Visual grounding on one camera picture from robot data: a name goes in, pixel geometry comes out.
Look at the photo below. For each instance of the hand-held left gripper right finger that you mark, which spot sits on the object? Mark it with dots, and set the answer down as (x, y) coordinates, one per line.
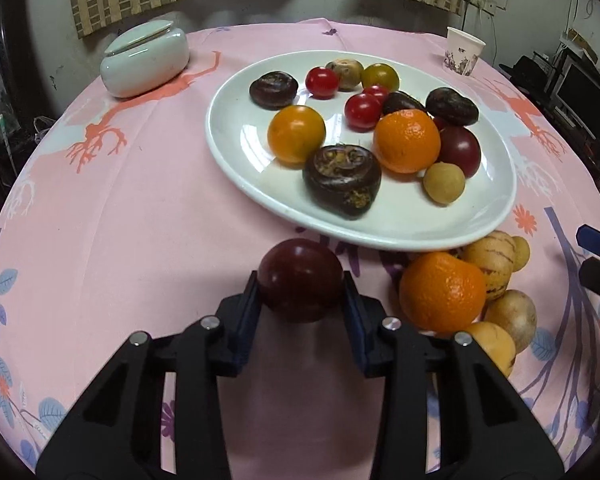
(357, 325)

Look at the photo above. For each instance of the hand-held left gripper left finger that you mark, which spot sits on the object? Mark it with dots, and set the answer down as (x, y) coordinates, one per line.
(247, 325)

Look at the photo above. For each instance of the dark red plum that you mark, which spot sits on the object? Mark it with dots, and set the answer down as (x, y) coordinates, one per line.
(300, 280)
(461, 152)

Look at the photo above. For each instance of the large dark brown water chestnut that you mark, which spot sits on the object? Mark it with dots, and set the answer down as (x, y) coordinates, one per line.
(341, 182)

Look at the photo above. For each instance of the tan longan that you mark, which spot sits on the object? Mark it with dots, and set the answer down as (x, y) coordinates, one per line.
(346, 72)
(521, 252)
(443, 182)

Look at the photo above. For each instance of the white oval plate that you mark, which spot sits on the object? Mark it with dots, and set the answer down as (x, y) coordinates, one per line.
(250, 160)

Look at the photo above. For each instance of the orange mandarin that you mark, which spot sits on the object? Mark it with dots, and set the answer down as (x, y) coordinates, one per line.
(442, 292)
(406, 141)

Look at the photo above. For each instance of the pale brown potato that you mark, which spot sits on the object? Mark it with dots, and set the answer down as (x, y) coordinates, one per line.
(514, 317)

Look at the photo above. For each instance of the striped pepino melon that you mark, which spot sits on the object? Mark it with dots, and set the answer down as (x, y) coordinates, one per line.
(492, 262)

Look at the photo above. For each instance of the yellow loquat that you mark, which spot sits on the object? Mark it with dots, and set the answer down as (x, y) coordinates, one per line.
(492, 349)

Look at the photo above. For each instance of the black monitor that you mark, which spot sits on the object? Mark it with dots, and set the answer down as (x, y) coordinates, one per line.
(580, 95)

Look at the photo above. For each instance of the pink printed tablecloth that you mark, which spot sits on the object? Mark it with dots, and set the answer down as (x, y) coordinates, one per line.
(130, 235)

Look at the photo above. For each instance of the dark red plum on plate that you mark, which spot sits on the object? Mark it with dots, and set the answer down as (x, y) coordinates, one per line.
(461, 152)

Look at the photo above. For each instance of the orange-yellow tomato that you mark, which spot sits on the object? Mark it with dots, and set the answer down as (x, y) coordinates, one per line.
(296, 134)

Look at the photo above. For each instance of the red cherry tomato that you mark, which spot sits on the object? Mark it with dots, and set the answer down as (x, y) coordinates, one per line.
(362, 111)
(322, 81)
(377, 91)

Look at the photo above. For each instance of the printed paper cup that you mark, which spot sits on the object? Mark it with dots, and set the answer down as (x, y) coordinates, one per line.
(462, 52)

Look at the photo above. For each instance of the yellow-green tomato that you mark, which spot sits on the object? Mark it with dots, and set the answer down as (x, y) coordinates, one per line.
(380, 76)

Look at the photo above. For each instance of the white ceramic lidded jar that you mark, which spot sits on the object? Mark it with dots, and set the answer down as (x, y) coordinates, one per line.
(145, 62)

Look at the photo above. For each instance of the wall socket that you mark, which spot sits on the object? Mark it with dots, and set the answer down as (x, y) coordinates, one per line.
(480, 1)

